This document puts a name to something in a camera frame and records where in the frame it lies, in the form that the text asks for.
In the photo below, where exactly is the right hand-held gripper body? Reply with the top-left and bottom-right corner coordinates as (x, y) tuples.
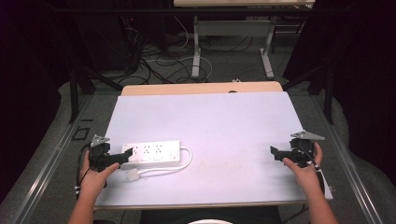
(279, 130), (326, 169)

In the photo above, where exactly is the metal floor rail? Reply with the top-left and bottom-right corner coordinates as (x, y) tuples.
(311, 94), (386, 224)
(12, 94), (94, 224)

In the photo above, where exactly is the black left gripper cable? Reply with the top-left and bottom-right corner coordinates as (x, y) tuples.
(75, 144), (92, 195)

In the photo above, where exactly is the black metal stand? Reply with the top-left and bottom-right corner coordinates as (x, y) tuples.
(281, 63), (335, 126)
(68, 66), (124, 124)

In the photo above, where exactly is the white power strip cable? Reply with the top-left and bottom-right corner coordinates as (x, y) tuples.
(136, 146), (193, 180)

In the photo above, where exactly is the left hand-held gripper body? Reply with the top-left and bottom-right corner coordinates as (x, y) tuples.
(88, 133), (125, 173)

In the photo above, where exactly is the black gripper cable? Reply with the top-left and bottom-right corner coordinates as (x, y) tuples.
(295, 145), (327, 191)
(75, 144), (92, 195)

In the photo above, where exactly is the person's dark clothing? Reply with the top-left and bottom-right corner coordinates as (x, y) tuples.
(139, 205), (283, 224)

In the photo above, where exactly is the person's right hand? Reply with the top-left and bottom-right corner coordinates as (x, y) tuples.
(282, 141), (324, 194)

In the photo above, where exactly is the white power strip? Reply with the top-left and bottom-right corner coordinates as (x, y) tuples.
(120, 140), (182, 168)

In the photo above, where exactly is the person's left hand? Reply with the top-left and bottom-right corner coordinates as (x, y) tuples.
(78, 150), (121, 200)

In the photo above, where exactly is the white floor cable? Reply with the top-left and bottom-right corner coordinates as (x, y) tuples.
(146, 15), (214, 82)

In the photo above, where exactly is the tangle of black floor cables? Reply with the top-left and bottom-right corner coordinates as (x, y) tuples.
(120, 15), (213, 86)

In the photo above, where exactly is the white power plug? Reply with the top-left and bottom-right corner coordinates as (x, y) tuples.
(125, 168), (142, 183)

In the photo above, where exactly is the white desk with metal legs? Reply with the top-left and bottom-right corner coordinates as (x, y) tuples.
(173, 0), (317, 80)

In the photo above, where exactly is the white table cover sheet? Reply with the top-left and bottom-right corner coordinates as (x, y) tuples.
(94, 91), (334, 210)

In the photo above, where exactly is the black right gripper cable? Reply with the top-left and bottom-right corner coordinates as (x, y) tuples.
(295, 145), (327, 191)

